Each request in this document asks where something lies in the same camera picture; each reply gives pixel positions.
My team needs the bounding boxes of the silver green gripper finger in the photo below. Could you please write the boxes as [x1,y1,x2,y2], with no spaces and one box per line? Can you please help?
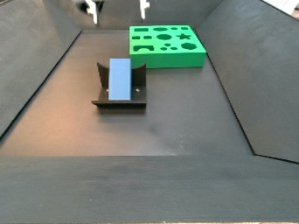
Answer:
[139,0,150,18]

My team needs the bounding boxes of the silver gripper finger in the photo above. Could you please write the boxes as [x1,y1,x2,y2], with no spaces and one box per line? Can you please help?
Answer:
[85,0,99,25]

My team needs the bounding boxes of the blue rectangular block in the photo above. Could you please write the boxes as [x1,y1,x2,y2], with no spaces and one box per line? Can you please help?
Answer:
[109,59,131,101]

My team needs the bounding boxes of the green foam shape board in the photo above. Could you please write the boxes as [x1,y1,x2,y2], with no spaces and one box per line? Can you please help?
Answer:
[129,24,207,68]

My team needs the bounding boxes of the black curved fixture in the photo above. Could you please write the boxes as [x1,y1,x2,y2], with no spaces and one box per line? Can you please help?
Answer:
[91,63,147,109]

